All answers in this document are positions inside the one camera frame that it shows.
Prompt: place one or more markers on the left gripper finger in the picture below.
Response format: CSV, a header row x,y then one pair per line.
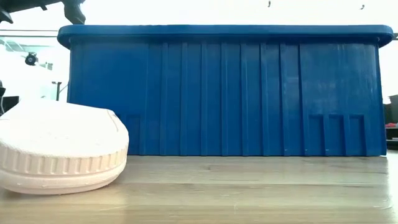
x,y
76,12

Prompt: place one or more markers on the blue plastic bin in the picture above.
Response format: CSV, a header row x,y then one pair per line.
x,y
217,93

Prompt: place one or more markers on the black round device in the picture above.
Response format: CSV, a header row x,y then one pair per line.
x,y
31,59

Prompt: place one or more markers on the black monitor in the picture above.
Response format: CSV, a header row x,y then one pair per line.
x,y
8,104

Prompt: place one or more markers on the thin black post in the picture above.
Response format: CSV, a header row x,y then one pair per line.
x,y
58,91

